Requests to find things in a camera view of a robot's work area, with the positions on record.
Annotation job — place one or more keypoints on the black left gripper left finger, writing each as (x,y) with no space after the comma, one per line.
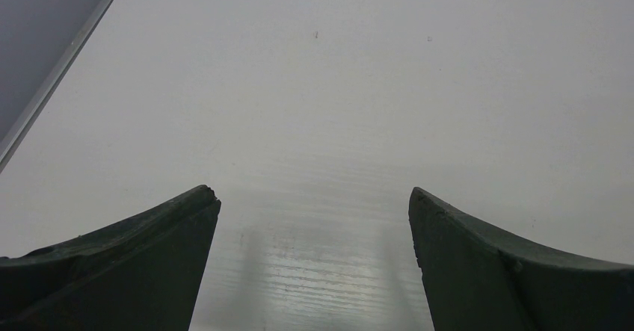
(141,273)

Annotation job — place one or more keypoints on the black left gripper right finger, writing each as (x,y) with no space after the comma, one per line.
(477,276)

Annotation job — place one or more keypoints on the aluminium left side rail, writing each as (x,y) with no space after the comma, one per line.
(40,40)

